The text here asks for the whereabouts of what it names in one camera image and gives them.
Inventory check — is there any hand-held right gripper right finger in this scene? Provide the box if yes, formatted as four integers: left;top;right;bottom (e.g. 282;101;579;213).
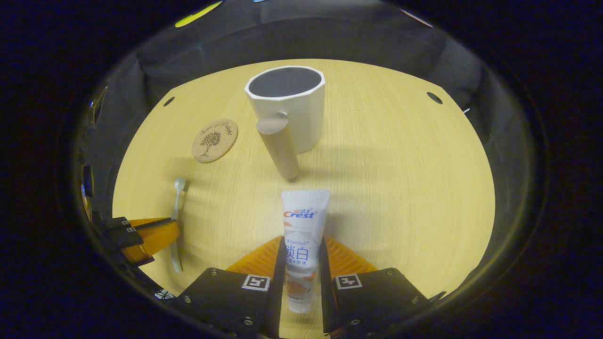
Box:
319;235;446;339

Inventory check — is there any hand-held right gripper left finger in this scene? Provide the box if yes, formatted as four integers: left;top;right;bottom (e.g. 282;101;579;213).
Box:
177;235;287;339

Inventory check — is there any pale green toothbrush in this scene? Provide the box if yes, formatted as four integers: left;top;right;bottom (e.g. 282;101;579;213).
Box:
171;177;187;273

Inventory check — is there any white toothpaste tube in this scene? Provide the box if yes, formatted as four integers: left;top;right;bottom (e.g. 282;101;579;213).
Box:
281;189;330;314

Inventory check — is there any round cork coaster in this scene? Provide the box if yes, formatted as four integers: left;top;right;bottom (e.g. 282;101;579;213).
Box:
192;119;239;164

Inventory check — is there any white cup with wooden handle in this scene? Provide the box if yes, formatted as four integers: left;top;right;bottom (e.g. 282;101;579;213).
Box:
244;66;326;181

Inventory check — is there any black backdrop cloth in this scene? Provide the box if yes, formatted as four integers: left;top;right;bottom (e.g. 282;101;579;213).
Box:
78;0;538;283

